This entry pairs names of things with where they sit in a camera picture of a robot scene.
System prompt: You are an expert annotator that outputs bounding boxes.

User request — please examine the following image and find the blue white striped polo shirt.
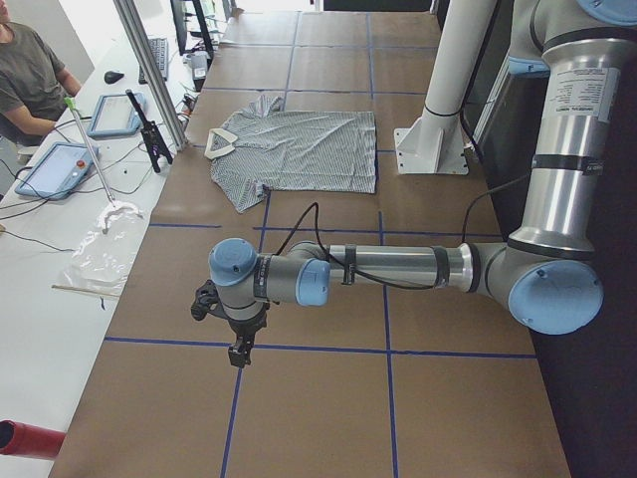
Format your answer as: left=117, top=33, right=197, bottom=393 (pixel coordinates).
left=204, top=95, right=376, bottom=213

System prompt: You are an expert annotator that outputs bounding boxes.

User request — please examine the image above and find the clear plastic bag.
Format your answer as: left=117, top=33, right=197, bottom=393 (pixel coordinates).
left=56, top=215, right=146, bottom=294

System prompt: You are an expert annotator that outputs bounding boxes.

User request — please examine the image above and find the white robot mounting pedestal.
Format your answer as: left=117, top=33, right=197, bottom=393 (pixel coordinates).
left=394, top=0, right=497, bottom=175

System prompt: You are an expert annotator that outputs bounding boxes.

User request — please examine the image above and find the blue teach pendant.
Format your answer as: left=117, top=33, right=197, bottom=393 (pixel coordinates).
left=87, top=94, right=141, bottom=139
left=15, top=141, right=94, bottom=200

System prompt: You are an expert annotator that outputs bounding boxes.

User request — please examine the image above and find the near blue teach pendant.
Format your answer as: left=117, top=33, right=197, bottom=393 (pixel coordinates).
left=15, top=141, right=94, bottom=200

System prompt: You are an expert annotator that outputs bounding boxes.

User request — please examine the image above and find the black computer mouse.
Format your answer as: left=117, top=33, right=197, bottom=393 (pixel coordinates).
left=104, top=70, right=124, bottom=85

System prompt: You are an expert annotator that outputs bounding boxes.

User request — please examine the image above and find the black spare gripper stand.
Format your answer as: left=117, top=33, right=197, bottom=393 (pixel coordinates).
left=125, top=90, right=173, bottom=173

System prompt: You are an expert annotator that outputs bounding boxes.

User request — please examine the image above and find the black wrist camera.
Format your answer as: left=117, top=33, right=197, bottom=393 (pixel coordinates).
left=190, top=279, right=225, bottom=322

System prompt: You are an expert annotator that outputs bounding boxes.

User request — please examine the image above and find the silver reacher grabber stick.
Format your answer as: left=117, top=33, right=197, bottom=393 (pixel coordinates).
left=64, top=97, right=143, bottom=234

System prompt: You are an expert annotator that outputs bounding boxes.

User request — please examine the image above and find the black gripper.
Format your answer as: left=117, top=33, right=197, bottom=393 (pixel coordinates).
left=228, top=304, right=268, bottom=367

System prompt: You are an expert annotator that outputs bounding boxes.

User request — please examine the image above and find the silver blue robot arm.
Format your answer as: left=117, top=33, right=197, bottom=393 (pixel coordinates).
left=191, top=1, right=636, bottom=367

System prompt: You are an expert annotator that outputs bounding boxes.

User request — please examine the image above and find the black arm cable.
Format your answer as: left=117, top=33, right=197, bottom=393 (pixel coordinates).
left=275, top=172, right=533, bottom=291

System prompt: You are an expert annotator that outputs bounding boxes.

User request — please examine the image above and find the aluminium frame post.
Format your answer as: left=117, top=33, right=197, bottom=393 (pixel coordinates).
left=113, top=0, right=186, bottom=151

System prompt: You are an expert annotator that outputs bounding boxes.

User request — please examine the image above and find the seated person grey t-shirt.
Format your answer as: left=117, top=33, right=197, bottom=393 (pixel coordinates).
left=1, top=2, right=82, bottom=146

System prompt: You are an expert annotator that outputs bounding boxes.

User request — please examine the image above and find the red cylinder tube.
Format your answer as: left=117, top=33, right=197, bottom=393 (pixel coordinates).
left=1, top=420, right=66, bottom=460

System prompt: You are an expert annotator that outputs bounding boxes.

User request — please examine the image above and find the black monitor stand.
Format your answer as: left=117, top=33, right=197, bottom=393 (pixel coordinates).
left=169, top=0, right=216, bottom=57

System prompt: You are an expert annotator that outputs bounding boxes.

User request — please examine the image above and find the far blue teach pendant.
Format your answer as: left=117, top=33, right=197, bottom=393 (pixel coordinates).
left=87, top=94, right=141, bottom=139

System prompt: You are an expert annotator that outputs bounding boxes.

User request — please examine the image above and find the thin wooden stick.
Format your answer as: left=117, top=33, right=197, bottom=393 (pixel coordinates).
left=51, top=284, right=120, bottom=298

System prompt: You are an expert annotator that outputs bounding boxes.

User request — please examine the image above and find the black keyboard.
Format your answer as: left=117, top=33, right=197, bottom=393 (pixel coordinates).
left=148, top=38, right=169, bottom=80

